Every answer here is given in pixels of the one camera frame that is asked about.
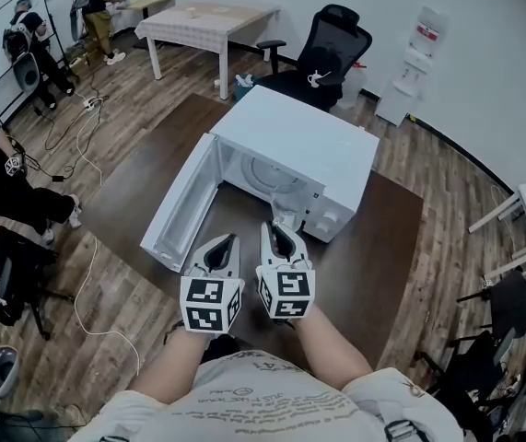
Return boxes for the teal bin with tissues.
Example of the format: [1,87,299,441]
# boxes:
[233,74,258,104]

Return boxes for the light wooden desk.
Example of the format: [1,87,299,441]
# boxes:
[122,0,176,18]

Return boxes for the table with checked cloth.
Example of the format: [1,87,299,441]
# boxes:
[134,2,282,100]

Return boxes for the clear plastic water jug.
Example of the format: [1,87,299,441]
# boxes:
[339,62,370,110]

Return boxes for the person's white printed shirt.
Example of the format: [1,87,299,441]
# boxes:
[66,350,464,442]

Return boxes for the glass turntable plate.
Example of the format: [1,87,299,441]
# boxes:
[241,154,300,192]

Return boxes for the person's right forearm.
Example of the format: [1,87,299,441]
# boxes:
[292,306,374,390]

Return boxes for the grey pod backpack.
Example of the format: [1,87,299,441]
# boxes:
[3,23,42,94]

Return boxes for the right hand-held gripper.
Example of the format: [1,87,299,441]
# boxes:
[255,221,317,321]

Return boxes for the white water dispenser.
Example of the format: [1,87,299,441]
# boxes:
[377,5,450,128]

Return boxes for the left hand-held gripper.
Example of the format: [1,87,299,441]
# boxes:
[179,233,246,335]

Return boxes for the person's left forearm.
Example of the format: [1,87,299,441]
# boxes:
[131,327,211,404]

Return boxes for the long white cable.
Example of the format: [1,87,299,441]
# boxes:
[74,108,142,377]

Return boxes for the white microwave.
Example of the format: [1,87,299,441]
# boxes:
[139,85,380,274]

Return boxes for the clear glass cup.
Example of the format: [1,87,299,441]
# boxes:
[269,184,304,230]

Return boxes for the black office chair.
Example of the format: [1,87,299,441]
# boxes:
[455,269,526,367]
[414,329,517,432]
[0,223,75,341]
[256,3,374,112]

